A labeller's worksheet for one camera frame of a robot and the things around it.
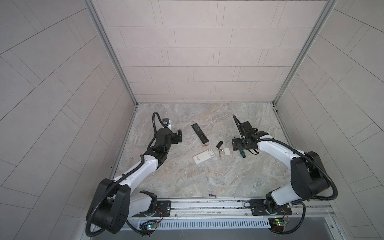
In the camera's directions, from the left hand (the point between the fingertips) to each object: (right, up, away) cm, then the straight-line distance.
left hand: (175, 127), depth 86 cm
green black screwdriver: (+40, -16, +3) cm, 43 cm away
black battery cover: (+27, -11, +8) cm, 30 cm away
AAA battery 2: (+20, -34, -10) cm, 41 cm away
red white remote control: (+16, -18, +3) cm, 24 cm away
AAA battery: (+26, -17, +5) cm, 32 cm away
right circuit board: (+50, -43, -18) cm, 68 cm away
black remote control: (+14, -5, +11) cm, 19 cm away
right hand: (+38, -11, +5) cm, 40 cm away
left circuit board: (-7, -41, -21) cm, 47 cm away
